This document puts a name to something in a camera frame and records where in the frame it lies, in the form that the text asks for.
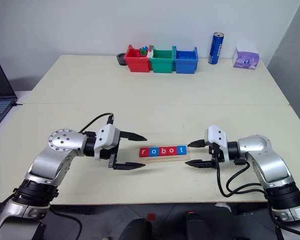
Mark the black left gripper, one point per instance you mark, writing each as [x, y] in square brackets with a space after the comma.
[112, 151]

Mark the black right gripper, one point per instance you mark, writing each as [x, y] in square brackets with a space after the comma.
[216, 152]

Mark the red letter block r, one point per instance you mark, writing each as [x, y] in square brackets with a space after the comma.
[144, 152]

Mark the blue letter block t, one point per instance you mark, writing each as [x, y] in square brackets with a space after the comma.
[182, 150]

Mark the blue letter block o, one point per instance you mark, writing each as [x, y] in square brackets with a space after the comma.
[153, 151]

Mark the red letter block o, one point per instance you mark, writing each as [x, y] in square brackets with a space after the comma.
[172, 150]

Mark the red letter block b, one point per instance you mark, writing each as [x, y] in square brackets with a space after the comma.
[162, 151]

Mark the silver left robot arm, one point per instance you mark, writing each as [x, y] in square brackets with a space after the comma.
[65, 143]

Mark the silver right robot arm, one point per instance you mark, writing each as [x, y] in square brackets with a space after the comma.
[260, 150]

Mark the light wooden letter tray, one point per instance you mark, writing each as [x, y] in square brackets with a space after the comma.
[165, 159]

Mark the dark rounded shape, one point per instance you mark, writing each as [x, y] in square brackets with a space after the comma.
[136, 230]
[197, 227]

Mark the red plastic storage bin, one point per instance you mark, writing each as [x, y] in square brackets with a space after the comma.
[137, 63]

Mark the blue plastic storage bin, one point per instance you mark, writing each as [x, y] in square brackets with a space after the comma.
[186, 66]

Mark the green plastic storage bin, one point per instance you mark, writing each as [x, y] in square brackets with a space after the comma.
[161, 65]

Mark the black round holder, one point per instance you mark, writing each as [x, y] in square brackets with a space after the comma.
[120, 60]

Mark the small white plastic piece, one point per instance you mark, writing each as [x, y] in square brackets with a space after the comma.
[150, 54]

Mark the small green toy brick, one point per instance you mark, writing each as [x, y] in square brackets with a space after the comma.
[142, 52]

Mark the small blue toy brick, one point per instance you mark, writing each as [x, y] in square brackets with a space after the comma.
[145, 47]

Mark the purple tissue box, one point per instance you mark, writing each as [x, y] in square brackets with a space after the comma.
[245, 60]

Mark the blue drink can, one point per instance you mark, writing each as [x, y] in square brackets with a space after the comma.
[215, 50]

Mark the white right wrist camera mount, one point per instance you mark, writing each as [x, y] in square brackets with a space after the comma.
[215, 133]

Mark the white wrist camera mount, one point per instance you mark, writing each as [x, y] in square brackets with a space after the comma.
[215, 133]
[106, 136]

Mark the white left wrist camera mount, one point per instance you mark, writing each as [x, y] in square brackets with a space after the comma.
[106, 136]

